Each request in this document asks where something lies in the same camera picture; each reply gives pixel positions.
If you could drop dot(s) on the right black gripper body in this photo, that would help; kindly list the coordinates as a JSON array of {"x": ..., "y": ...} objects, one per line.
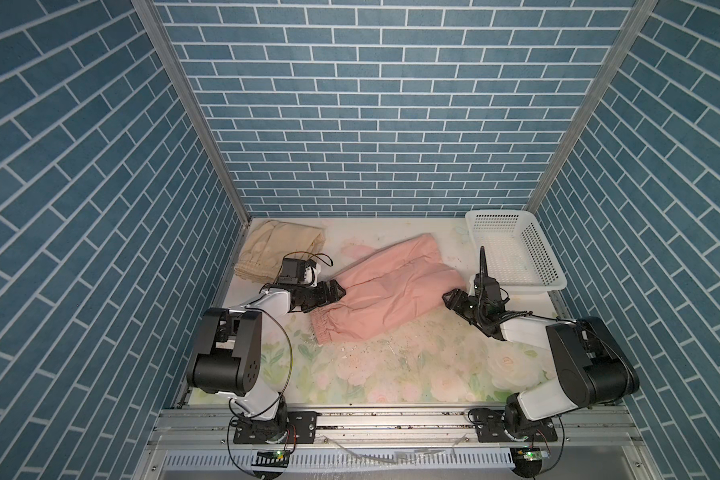
[{"x": 467, "y": 307}]

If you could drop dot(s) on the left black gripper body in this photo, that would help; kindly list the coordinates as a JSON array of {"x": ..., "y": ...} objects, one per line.
[{"x": 314, "y": 296}]

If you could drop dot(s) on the white plastic basket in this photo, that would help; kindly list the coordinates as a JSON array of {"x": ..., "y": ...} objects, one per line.
[{"x": 517, "y": 251}]

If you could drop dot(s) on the beige shorts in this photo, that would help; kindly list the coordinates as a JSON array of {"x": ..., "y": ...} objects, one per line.
[{"x": 268, "y": 243}]

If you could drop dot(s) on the pink shorts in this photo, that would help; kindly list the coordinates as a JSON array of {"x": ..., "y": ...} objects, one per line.
[{"x": 389, "y": 288}]

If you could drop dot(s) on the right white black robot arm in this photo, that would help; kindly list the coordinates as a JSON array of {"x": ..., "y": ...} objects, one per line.
[{"x": 590, "y": 368}]

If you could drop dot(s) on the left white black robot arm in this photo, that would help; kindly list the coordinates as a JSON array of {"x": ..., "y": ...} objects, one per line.
[{"x": 226, "y": 355}]

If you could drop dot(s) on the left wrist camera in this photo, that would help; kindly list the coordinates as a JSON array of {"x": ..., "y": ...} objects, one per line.
[{"x": 297, "y": 272}]

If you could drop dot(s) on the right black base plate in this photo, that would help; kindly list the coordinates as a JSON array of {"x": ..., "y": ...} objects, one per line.
[{"x": 494, "y": 426}]

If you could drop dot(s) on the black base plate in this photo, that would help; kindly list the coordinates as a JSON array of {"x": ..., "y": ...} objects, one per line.
[
  {"x": 276, "y": 427},
  {"x": 494, "y": 426}
]

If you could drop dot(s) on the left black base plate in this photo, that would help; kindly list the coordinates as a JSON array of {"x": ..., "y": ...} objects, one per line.
[{"x": 276, "y": 427}]

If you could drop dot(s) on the aluminium front rail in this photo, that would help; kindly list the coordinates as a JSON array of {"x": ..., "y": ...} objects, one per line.
[{"x": 428, "y": 441}]

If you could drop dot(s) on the left aluminium corner post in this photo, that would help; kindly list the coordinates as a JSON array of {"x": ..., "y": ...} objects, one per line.
[{"x": 148, "y": 15}]

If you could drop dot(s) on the aluminium corner post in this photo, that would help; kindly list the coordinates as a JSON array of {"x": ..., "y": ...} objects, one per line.
[
  {"x": 633, "y": 24},
  {"x": 148, "y": 15}
]

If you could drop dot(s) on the right aluminium corner post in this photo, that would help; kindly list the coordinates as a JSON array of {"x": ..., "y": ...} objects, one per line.
[{"x": 633, "y": 24}]

